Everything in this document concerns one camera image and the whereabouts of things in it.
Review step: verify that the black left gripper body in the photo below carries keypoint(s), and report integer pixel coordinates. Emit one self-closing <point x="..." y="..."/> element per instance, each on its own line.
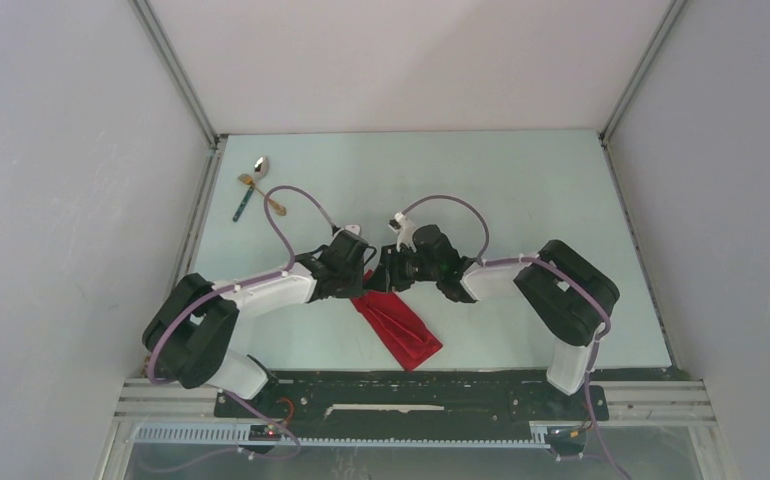
<point x="351" y="284"/>

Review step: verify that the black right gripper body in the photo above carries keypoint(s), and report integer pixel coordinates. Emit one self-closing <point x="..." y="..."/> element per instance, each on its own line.
<point x="409" y="267"/>

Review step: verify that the red satin napkin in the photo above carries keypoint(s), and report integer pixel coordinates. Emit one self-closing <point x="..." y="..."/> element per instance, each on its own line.
<point x="402" y="332"/>

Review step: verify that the gold fork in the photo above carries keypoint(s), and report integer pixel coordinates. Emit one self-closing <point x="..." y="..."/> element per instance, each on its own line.
<point x="259" y="189"/>

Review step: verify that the silver spoon teal handle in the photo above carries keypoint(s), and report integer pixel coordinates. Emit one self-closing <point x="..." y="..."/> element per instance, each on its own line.
<point x="260" y="170"/>

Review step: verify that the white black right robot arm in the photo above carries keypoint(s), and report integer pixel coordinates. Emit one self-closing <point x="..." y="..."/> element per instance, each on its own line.
<point x="572" y="298"/>

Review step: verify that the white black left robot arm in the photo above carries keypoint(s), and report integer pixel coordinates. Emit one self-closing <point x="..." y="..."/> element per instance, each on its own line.
<point x="189" y="337"/>

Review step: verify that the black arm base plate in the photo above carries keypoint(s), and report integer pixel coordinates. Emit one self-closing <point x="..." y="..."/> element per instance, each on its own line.
<point x="434" y="405"/>

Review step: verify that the white slotted cable duct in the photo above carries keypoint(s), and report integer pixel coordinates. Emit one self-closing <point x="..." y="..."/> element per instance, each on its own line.
<point x="253" y="435"/>

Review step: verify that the right aluminium frame post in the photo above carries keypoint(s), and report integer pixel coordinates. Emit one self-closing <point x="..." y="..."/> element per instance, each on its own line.
<point x="651" y="52"/>

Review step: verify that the aluminium frame post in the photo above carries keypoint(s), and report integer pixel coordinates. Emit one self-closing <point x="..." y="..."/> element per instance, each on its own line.
<point x="151" y="23"/>
<point x="651" y="52"/>

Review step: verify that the left aluminium frame post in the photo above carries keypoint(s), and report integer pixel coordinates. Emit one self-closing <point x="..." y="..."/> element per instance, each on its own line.
<point x="151" y="23"/>

